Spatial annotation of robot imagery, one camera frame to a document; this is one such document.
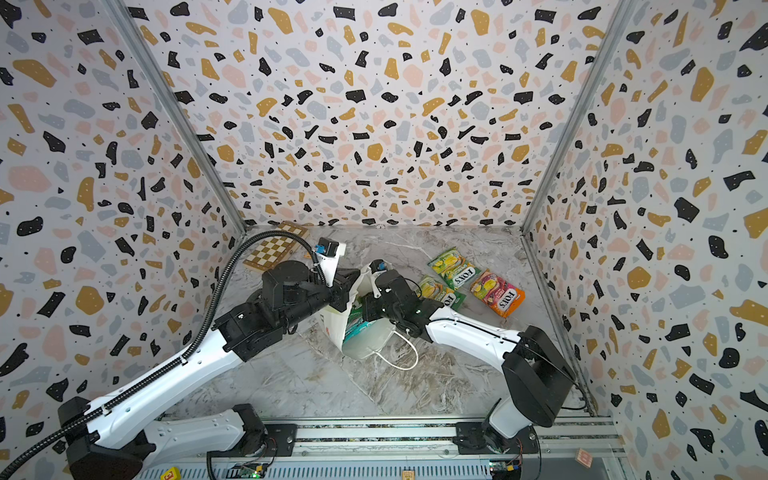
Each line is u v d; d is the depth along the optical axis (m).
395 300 0.63
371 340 0.78
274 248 1.12
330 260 0.57
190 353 0.44
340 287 0.57
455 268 1.06
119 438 0.39
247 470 0.70
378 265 0.73
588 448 0.74
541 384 0.43
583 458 0.71
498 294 1.00
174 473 0.68
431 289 1.01
